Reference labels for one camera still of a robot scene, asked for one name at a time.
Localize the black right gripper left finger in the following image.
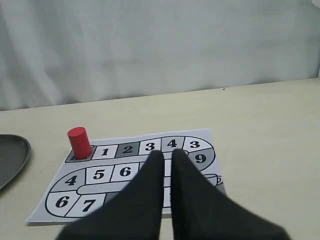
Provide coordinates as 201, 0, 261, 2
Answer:
57, 150, 165, 240

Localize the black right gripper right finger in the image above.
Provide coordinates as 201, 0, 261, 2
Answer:
171, 149, 290, 240

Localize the red cylinder game piece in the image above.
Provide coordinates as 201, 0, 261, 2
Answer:
67, 126, 92, 159

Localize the printed paper game board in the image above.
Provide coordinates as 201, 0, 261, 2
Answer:
26, 129, 225, 226

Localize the round metal plate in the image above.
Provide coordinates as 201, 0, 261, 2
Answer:
0, 134, 32, 190

